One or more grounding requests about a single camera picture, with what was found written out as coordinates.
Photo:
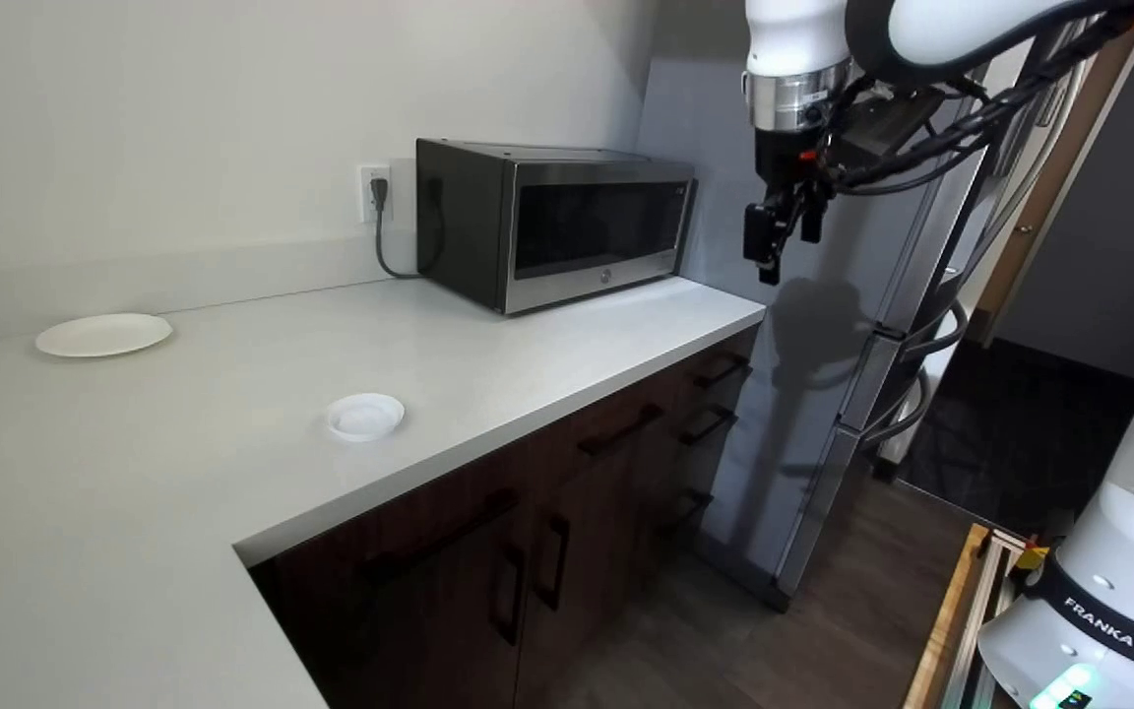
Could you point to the grey steel refrigerator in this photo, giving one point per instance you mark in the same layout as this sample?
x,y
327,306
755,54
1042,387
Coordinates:
x,y
806,436

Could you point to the dark wood cabinet door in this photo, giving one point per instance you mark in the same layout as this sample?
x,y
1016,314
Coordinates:
x,y
383,644
600,563

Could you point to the white wall outlet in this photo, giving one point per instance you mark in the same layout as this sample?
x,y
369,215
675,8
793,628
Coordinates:
x,y
369,184

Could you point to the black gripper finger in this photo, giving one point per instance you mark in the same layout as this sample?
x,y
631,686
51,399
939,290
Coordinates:
x,y
814,217
761,242

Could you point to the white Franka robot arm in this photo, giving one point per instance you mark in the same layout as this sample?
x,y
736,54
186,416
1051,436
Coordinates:
x,y
1131,524

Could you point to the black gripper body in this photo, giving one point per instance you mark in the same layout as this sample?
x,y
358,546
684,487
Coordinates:
x,y
797,164

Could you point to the light wood door frame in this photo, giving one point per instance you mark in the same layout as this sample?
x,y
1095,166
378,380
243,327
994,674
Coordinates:
x,y
1051,184

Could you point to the dark wood drawer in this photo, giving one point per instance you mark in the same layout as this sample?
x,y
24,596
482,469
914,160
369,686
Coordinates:
x,y
553,454
671,454
668,546
706,394
332,537

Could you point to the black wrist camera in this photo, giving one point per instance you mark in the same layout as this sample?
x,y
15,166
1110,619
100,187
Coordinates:
x,y
886,125

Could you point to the light wooden robot cart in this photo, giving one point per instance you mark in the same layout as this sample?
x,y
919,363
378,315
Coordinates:
x,y
942,644

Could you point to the stainless steel microwave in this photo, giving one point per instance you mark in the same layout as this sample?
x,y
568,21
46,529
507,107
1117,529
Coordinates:
x,y
553,222

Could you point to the white plate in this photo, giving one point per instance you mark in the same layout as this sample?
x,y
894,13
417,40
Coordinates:
x,y
102,335

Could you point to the small white bowl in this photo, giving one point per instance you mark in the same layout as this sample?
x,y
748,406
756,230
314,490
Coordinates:
x,y
364,416

